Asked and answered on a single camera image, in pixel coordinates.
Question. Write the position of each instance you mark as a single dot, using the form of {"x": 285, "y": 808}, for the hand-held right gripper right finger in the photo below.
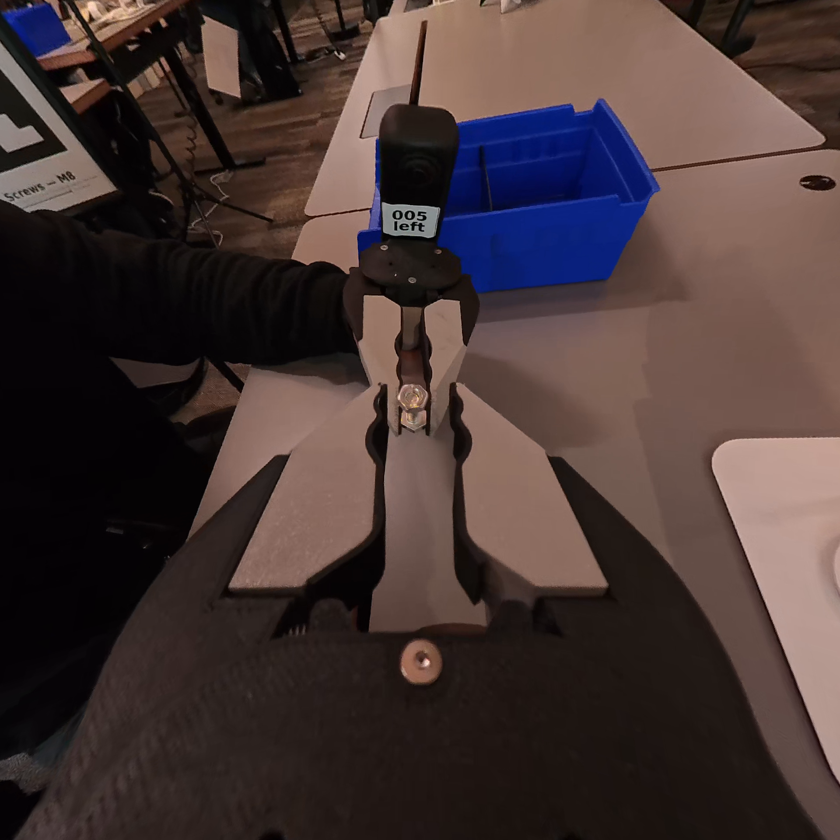
{"x": 525, "y": 525}

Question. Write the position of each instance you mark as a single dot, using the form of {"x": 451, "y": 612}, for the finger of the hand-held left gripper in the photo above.
{"x": 447, "y": 334}
{"x": 377, "y": 334}

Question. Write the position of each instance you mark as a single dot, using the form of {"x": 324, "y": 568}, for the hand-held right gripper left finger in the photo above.
{"x": 308, "y": 518}

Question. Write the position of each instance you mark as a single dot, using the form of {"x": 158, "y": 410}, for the silver hex bolt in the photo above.
{"x": 415, "y": 421}

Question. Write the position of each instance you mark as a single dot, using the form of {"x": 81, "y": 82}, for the person's left forearm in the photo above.
{"x": 197, "y": 302}

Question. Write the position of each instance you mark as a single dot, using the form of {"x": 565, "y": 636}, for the black bin divider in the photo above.
{"x": 485, "y": 184}

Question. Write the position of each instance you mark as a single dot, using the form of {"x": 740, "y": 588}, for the blue plastic bin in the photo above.
{"x": 544, "y": 243}

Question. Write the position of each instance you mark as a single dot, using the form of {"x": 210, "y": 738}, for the small white panel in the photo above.
{"x": 222, "y": 59}

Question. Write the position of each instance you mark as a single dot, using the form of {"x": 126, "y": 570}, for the black tripod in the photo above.
{"x": 170, "y": 131}

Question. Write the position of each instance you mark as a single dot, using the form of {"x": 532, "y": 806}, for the black white marker sign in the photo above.
{"x": 46, "y": 151}

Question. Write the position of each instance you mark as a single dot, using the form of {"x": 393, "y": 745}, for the small blue background bin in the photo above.
{"x": 36, "y": 29}

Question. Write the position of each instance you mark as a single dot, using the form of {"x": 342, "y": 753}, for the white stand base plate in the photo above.
{"x": 787, "y": 558}

